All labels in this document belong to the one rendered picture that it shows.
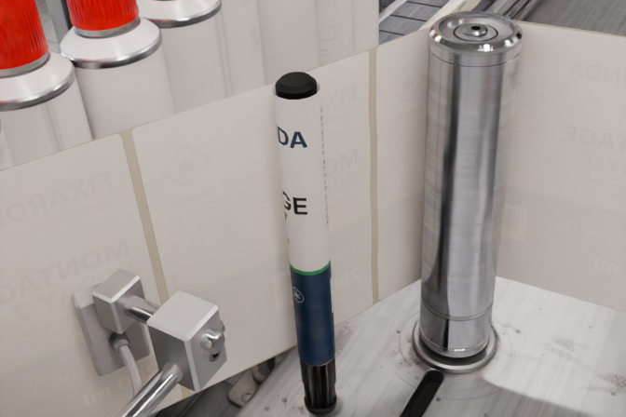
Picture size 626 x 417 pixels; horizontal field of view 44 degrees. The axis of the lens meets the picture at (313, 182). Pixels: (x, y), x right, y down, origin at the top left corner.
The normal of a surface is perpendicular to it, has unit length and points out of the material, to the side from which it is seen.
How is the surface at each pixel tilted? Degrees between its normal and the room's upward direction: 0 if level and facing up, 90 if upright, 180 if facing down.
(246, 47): 90
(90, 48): 42
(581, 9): 0
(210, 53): 90
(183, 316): 0
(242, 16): 90
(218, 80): 90
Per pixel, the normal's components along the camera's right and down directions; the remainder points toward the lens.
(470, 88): -0.21, 0.58
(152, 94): 0.76, 0.34
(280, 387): -0.06, -0.81
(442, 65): -0.76, 0.41
